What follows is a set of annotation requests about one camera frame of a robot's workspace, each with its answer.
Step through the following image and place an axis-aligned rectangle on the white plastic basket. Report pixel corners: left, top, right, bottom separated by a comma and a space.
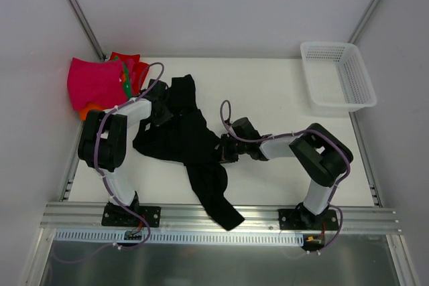
300, 42, 377, 117

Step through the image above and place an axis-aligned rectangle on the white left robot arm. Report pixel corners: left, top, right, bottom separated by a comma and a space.
78, 80, 173, 226

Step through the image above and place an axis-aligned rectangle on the orange folded t shirt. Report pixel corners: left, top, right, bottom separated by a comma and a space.
78, 72, 131, 121

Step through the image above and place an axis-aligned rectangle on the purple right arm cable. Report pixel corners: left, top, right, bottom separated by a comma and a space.
219, 99, 353, 260

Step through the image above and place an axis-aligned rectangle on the white slotted cable duct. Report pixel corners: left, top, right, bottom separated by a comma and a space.
54, 229, 304, 246

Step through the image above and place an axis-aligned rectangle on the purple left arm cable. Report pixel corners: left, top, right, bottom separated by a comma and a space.
92, 62, 165, 253

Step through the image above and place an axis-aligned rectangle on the magenta folded t shirt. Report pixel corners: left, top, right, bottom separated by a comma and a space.
67, 58, 128, 111

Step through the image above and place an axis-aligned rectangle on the right aluminium corner post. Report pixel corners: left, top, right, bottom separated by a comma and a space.
348, 0, 383, 44

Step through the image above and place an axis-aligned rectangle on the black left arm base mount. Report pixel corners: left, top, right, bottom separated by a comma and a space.
101, 193, 161, 228

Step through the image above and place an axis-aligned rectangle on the left aluminium corner post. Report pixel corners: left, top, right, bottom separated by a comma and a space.
66, 0, 107, 62

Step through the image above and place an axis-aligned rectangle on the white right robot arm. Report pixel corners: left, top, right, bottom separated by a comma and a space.
215, 117, 354, 230

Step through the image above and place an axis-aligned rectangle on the aluminium corner post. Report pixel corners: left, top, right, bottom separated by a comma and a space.
348, 0, 383, 44
66, 0, 107, 62

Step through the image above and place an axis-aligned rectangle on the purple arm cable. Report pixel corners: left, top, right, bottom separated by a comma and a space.
92, 62, 165, 253
219, 99, 353, 260

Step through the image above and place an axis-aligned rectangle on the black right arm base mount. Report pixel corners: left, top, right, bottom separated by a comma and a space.
278, 202, 339, 231

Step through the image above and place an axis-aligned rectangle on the black t shirt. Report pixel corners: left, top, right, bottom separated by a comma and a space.
133, 75, 245, 231

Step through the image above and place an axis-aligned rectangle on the aluminium front rail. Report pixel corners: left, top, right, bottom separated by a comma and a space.
40, 202, 404, 235

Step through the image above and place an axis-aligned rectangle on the red folded t shirt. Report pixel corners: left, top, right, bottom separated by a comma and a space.
109, 52, 149, 96

